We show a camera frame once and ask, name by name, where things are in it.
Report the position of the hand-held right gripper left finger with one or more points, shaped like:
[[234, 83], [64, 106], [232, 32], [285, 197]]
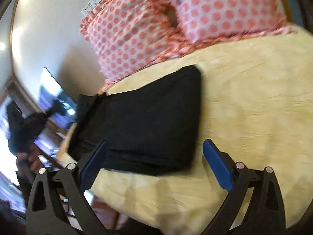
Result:
[[91, 162]]

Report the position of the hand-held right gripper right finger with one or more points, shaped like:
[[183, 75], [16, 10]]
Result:
[[216, 161]]

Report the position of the black pants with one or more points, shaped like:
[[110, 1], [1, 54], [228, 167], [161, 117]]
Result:
[[146, 122]]

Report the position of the yellow bed sheet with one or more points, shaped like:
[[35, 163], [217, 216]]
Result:
[[232, 127]]

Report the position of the wooden table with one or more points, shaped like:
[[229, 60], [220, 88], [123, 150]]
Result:
[[52, 139]]

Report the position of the flat screen television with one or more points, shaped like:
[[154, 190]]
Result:
[[55, 93]]

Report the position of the pink polka dot pillow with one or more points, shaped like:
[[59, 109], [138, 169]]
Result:
[[127, 36], [220, 9]]

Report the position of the white wall switch panel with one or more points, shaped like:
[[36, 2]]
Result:
[[91, 4]]

